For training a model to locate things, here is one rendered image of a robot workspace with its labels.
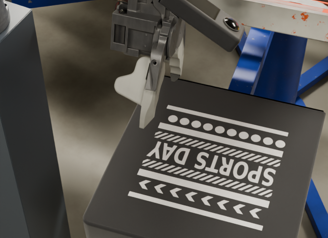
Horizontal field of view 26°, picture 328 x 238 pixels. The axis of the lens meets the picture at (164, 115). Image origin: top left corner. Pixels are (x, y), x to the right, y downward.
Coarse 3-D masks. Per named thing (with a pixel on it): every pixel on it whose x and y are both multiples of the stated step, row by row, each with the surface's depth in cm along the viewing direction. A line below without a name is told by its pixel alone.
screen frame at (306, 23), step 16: (224, 0) 106; (240, 0) 105; (256, 0) 106; (240, 16) 106; (256, 16) 105; (272, 16) 105; (288, 16) 104; (304, 16) 103; (320, 16) 103; (288, 32) 104; (304, 32) 104; (320, 32) 103
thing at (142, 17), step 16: (128, 0) 92; (144, 0) 92; (112, 16) 92; (128, 16) 91; (144, 16) 92; (160, 16) 92; (176, 16) 91; (112, 32) 93; (128, 32) 93; (144, 32) 92; (160, 32) 90; (176, 32) 93; (112, 48) 94; (128, 48) 93; (144, 48) 93; (176, 48) 95
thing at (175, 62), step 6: (180, 48) 100; (174, 54) 99; (180, 54) 101; (168, 60) 104; (174, 60) 102; (180, 60) 102; (174, 66) 103; (180, 66) 103; (174, 72) 104; (180, 72) 104; (174, 78) 105
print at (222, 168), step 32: (160, 128) 170; (192, 128) 170; (224, 128) 170; (256, 128) 170; (160, 160) 163; (192, 160) 163; (224, 160) 163; (256, 160) 163; (160, 192) 157; (192, 192) 157; (224, 192) 157; (256, 192) 157; (256, 224) 151
